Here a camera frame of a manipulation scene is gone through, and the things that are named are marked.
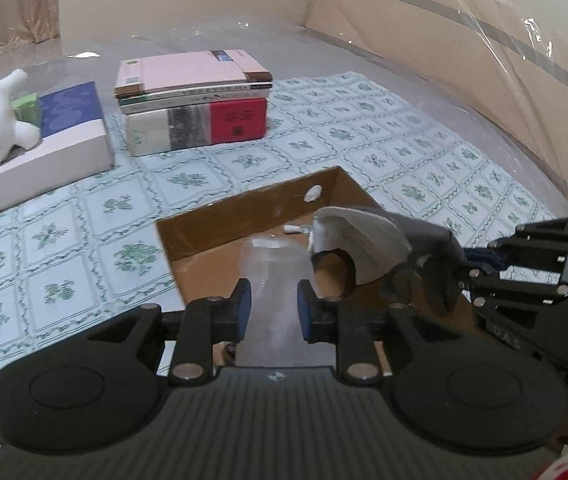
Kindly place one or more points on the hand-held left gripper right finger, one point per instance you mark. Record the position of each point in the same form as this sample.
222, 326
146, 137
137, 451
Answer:
305, 312

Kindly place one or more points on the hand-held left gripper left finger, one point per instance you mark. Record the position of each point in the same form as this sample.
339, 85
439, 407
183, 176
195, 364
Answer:
244, 307

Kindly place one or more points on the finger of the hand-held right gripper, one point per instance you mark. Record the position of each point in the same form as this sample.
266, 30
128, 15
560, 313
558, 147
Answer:
519, 285
539, 240

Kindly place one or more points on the clear plastic bottle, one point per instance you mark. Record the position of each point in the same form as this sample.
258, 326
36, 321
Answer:
274, 290

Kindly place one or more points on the cardboard box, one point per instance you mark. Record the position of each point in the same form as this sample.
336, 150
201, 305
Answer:
213, 230

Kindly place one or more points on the grey cloth face mask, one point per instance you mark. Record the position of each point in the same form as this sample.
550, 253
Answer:
369, 240

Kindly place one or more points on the thick red white book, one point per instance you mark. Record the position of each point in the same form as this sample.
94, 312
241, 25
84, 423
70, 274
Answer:
234, 122

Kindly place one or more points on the green floral patterned cloth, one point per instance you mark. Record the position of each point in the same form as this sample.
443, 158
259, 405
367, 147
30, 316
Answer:
63, 240

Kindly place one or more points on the thin white green book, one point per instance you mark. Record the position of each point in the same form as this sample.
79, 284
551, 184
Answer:
193, 97

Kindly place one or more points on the plastic wrapped headboard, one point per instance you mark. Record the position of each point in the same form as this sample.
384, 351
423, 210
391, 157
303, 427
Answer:
464, 25

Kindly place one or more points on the white flat box purple top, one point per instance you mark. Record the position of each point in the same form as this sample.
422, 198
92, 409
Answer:
63, 145

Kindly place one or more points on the pink cover book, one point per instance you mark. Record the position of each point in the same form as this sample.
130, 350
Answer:
183, 70

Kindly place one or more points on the small green box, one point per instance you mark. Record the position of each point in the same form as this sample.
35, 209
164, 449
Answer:
26, 107

